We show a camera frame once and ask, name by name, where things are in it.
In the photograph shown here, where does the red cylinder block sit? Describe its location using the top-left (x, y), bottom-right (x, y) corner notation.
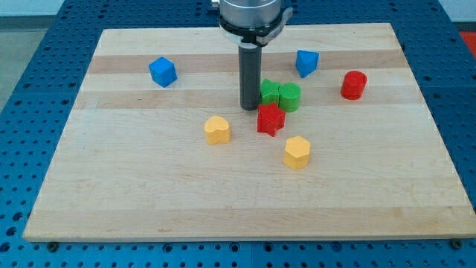
top-left (341, 70), bottom-right (367, 101)

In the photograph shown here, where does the green star block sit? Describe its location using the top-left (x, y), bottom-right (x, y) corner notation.
top-left (260, 79), bottom-right (281, 105)

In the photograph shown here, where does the yellow hexagon block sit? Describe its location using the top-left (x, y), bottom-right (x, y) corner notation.
top-left (283, 135), bottom-right (311, 170)

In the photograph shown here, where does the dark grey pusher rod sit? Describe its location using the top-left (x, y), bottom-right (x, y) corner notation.
top-left (238, 47), bottom-right (262, 111)

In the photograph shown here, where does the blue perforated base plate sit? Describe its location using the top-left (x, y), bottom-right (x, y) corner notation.
top-left (1, 1), bottom-right (475, 267)

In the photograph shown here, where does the blue cube block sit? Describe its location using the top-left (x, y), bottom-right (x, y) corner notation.
top-left (149, 57), bottom-right (177, 88)

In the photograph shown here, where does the blue triangular block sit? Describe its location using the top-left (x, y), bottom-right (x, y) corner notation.
top-left (295, 50), bottom-right (320, 78)

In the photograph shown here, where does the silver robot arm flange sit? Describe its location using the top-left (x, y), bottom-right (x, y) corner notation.
top-left (219, 0), bottom-right (293, 49)

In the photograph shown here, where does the red star block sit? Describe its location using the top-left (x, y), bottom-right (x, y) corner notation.
top-left (257, 102), bottom-right (286, 137)

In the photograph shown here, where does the yellow heart block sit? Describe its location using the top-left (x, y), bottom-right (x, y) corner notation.
top-left (204, 115), bottom-right (231, 144)

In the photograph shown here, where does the green cylinder block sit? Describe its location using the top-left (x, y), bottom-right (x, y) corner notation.
top-left (279, 83), bottom-right (301, 112)

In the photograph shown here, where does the wooden board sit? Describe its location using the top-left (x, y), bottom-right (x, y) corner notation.
top-left (23, 23), bottom-right (475, 242)

